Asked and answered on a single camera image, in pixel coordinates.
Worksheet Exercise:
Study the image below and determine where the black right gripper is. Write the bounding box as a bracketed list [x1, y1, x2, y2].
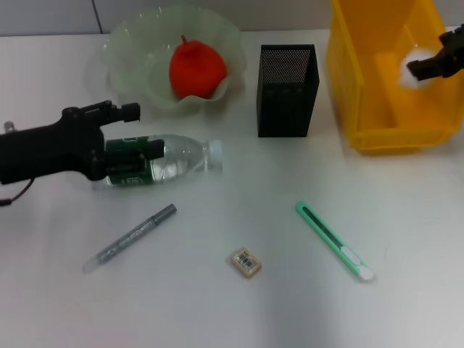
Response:
[405, 23, 464, 83]

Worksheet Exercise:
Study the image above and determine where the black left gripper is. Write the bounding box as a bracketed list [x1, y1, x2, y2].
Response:
[0, 101, 166, 186]

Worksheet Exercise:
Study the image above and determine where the white paper ball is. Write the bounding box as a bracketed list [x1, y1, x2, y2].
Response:
[398, 46, 442, 90]

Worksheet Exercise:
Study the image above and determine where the water bottle with green label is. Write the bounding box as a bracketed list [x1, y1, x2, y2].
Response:
[92, 133, 224, 191]

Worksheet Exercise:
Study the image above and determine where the red tomato-shaped toy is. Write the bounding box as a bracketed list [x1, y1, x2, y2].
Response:
[169, 34, 228, 99]

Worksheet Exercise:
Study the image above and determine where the green utility knife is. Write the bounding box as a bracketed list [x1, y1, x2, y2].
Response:
[295, 201, 377, 284]

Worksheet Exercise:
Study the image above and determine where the translucent green fruit plate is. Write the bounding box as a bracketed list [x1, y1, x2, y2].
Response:
[103, 3, 249, 117]

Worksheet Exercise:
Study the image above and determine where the silver marker pen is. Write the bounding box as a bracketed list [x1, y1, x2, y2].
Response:
[81, 203, 178, 275]

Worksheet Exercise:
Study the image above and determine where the black mesh pen holder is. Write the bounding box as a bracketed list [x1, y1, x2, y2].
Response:
[256, 43, 322, 138]

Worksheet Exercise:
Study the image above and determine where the beige eraser with barcode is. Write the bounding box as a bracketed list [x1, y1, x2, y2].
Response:
[230, 246, 263, 280]

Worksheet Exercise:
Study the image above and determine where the yellow plastic bin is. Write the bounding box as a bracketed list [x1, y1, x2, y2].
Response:
[326, 0, 464, 156]

